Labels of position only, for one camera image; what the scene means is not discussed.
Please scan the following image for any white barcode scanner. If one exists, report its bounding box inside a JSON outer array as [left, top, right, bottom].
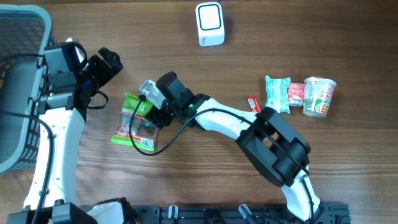
[[195, 1, 225, 47]]

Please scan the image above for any black mounting rail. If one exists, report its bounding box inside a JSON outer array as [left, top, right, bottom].
[[132, 203, 351, 224]]

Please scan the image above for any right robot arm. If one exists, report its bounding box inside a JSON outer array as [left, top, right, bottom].
[[139, 72, 322, 223]]

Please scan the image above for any teal snack packet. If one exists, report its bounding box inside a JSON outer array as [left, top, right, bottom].
[[265, 75, 291, 113]]

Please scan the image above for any instant noodle cup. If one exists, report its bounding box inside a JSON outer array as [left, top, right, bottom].
[[303, 77, 336, 118]]

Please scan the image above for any grey plastic basket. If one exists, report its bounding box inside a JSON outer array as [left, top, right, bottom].
[[1, 4, 55, 172]]

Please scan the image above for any black left camera cable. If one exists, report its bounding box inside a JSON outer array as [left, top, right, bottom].
[[0, 42, 109, 224]]

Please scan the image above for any red chocolate bar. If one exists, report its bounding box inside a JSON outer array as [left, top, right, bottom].
[[246, 96, 262, 113]]

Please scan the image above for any red tissue pack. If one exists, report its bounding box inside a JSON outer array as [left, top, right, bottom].
[[288, 83, 305, 107]]

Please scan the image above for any green candy bag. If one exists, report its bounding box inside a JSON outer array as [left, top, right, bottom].
[[111, 92, 159, 152]]

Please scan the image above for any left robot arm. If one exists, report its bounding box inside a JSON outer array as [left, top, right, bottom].
[[7, 42, 124, 223]]

